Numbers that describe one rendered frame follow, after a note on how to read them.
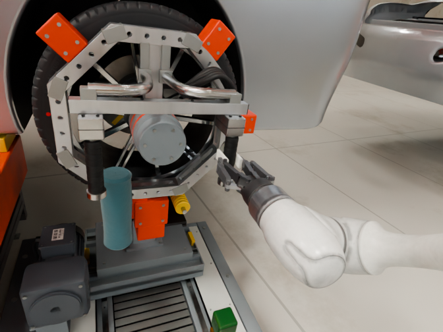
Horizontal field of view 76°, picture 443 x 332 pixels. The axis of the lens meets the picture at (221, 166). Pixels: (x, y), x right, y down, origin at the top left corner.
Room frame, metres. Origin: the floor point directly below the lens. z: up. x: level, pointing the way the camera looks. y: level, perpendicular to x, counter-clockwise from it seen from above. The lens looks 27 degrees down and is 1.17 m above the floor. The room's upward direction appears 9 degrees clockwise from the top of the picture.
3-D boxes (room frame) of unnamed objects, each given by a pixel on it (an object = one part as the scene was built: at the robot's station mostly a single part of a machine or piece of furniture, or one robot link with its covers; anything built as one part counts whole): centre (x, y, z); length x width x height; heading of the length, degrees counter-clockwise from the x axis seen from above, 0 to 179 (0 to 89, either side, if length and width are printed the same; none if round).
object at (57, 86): (0.85, 0.24, 0.85); 0.54 x 0.07 x 0.54; 116
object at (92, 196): (0.56, 0.29, 0.83); 0.04 x 0.04 x 0.16
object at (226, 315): (0.36, -0.05, 0.64); 0.04 x 0.04 x 0.04; 26
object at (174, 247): (1.00, 0.31, 0.32); 0.40 x 0.30 x 0.28; 116
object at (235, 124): (0.74, 0.00, 0.93); 0.09 x 0.05 x 0.05; 26
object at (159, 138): (0.78, 0.21, 0.85); 0.21 x 0.14 x 0.14; 26
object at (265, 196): (0.50, -0.12, 0.83); 0.09 x 0.06 x 0.09; 116
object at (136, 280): (1.00, 0.31, 0.13); 0.50 x 0.36 x 0.10; 116
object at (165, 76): (0.78, 0.10, 1.03); 0.19 x 0.18 x 0.11; 26
